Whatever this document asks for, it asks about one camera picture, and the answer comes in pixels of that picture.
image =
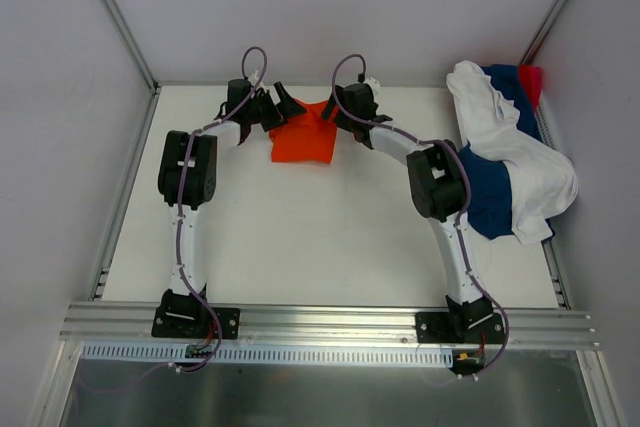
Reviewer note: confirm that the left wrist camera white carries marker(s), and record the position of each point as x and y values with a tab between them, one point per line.
255	79

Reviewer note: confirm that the red pink t shirt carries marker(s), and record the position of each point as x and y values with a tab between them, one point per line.
531	78

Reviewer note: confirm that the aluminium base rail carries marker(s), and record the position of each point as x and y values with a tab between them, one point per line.
537	329

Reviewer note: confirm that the corner aluminium post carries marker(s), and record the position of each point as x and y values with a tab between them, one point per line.
131	45
543	31

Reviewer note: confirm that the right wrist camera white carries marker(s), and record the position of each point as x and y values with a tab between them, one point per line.
374	84

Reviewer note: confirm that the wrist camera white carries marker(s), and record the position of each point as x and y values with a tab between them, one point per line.
374	84
255	79

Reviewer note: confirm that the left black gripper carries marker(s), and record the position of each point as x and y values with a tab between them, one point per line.
272	110

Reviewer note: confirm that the left table edge rail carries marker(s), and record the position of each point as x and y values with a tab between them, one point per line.
109	242

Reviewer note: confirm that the orange t shirt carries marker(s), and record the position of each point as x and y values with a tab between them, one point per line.
305	138

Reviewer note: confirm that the right corner aluminium post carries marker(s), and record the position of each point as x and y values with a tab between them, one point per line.
543	31

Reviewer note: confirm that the left corner aluminium post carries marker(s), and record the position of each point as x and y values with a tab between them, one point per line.
131	45

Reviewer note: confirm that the blue t shirt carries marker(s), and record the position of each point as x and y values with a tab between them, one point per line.
489	212

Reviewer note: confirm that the white slotted cable duct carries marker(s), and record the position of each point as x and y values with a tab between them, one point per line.
272	355

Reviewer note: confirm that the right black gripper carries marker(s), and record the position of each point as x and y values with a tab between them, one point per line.
341	114

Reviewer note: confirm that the white t shirt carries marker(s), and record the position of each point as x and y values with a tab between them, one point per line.
543	181

